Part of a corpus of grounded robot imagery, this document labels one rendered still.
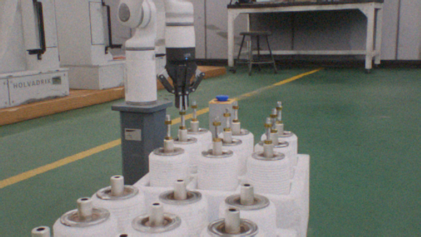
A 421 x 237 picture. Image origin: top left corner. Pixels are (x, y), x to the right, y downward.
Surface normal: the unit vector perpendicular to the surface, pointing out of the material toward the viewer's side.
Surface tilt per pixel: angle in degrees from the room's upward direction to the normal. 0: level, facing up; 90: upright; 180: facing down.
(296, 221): 90
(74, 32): 90
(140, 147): 86
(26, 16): 90
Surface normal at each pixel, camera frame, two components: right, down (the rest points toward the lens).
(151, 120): 0.31, 0.16
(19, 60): 0.90, 0.06
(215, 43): -0.44, 0.17
